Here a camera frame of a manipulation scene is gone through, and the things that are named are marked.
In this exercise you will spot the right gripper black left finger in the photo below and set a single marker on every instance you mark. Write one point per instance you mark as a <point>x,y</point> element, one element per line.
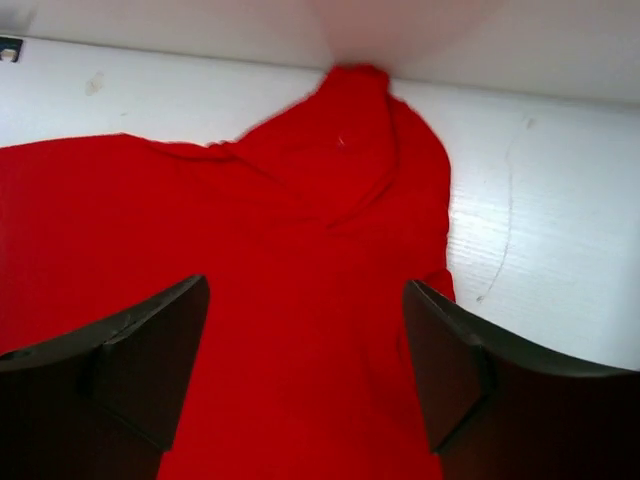
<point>103,401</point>

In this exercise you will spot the red t shirt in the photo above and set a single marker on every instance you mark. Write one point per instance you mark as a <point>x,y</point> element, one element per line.
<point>307,229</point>

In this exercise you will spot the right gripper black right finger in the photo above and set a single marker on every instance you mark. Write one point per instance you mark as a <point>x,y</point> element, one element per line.
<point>498,406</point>

